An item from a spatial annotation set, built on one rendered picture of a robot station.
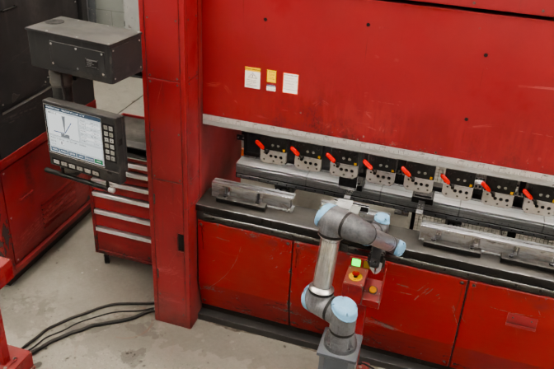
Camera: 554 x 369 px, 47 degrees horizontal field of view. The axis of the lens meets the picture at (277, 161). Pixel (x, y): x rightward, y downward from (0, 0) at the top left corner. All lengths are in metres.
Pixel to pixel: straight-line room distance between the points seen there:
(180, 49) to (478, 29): 1.43
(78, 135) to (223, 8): 0.96
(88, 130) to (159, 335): 1.53
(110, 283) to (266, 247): 1.34
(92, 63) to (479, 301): 2.32
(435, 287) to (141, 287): 2.03
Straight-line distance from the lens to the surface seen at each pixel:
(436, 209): 3.82
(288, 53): 3.33
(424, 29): 3.16
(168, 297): 4.15
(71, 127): 3.32
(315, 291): 2.92
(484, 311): 3.72
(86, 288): 4.65
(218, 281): 4.04
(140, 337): 4.22
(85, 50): 3.12
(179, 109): 3.44
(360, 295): 3.41
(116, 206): 4.45
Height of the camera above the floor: 2.84
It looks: 27 degrees down
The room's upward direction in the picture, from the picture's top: 3 degrees clockwise
